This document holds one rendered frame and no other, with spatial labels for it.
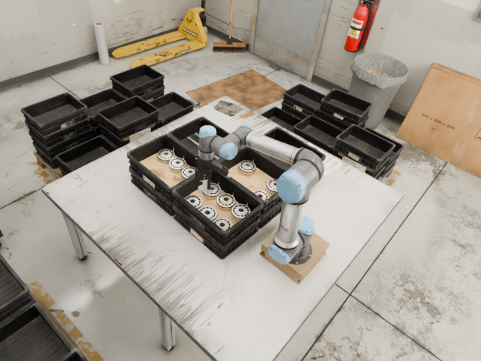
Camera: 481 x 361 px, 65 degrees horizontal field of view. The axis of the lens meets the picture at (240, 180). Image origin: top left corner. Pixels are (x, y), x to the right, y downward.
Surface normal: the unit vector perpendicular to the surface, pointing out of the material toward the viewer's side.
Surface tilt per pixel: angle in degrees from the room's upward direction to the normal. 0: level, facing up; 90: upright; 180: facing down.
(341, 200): 0
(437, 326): 0
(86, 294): 0
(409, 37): 90
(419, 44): 90
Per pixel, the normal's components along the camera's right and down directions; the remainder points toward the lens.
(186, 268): 0.10, -0.72
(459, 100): -0.62, 0.34
